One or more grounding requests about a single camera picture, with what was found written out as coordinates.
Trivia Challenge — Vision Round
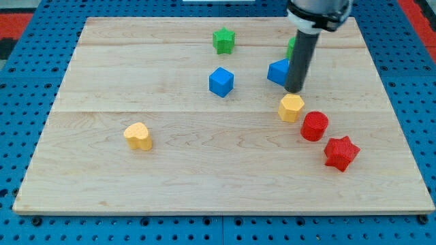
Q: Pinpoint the green star block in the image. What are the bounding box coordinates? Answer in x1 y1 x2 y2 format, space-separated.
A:
213 27 236 54

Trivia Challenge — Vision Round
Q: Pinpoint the blue cube block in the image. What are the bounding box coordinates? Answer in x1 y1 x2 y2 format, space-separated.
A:
209 67 234 98

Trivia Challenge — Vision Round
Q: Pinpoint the red cylinder block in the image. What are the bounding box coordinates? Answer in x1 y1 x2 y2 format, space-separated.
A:
300 111 329 142

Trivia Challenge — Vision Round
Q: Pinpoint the green block behind pusher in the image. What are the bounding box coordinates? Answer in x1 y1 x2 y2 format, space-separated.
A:
285 37 296 60

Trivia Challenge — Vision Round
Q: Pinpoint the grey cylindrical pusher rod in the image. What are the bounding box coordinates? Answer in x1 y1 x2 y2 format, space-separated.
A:
284 31 320 93

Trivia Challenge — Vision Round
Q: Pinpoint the red star block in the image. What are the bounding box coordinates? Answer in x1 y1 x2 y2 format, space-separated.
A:
324 136 360 172

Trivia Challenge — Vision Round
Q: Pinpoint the yellow heart block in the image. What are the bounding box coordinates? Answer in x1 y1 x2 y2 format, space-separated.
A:
123 122 153 151

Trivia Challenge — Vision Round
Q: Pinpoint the yellow hexagon block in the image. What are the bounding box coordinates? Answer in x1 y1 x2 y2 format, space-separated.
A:
278 94 305 123

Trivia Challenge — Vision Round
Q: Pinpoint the wooden board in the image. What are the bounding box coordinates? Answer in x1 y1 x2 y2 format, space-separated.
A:
13 17 435 216

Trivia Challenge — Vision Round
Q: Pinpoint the blue block behind pusher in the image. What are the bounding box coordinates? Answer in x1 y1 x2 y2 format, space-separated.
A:
267 59 289 86

